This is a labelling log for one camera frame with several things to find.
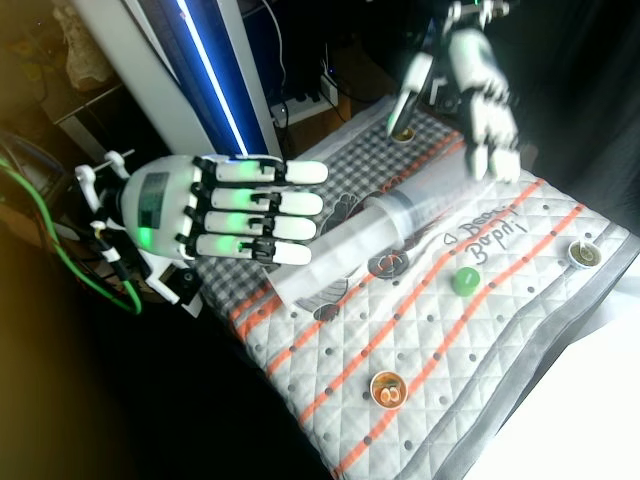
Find green cylinder block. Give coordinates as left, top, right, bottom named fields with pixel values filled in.
left=451, top=266, right=482, bottom=298

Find toy cup with orange slices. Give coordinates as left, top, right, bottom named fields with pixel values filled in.
left=368, top=370, right=409, bottom=411

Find toy cup with dark filling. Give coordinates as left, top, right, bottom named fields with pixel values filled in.
left=568, top=238, right=603, bottom=270

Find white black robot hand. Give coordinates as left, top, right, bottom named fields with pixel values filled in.
left=387, top=27, right=524, bottom=184
left=119, top=153, right=330, bottom=266

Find clear plastic tube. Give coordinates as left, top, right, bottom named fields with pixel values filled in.
left=267, top=149, right=511, bottom=314

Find white column with blue light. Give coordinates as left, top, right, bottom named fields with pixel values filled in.
left=72, top=0, right=284, bottom=161

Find grey quilt with bear print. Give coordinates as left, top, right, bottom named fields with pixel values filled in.
left=192, top=94, right=634, bottom=480

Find green cable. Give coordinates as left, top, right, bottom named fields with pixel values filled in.
left=0, top=155, right=145, bottom=317

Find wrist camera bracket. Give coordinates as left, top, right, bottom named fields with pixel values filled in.
left=424, top=69, right=464, bottom=119
left=143, top=257, right=205, bottom=319

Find black cloth backdrop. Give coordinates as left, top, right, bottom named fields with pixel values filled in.
left=369, top=0, right=640, bottom=211

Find beige lumpy object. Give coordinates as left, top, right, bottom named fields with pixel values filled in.
left=52, top=0, right=117, bottom=92

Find white power strip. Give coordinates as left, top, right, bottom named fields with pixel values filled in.
left=268, top=74, right=342, bottom=127

